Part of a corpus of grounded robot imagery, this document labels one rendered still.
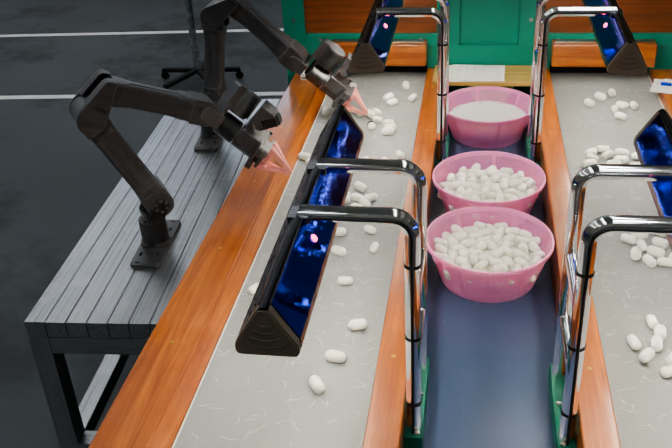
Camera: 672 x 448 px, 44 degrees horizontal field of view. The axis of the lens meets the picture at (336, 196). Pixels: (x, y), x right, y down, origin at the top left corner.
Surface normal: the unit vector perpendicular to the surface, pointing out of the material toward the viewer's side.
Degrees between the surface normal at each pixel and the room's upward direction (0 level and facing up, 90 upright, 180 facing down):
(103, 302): 0
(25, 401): 0
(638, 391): 0
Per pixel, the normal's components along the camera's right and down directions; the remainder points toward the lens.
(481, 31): -0.15, 0.48
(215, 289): -0.05, -0.87
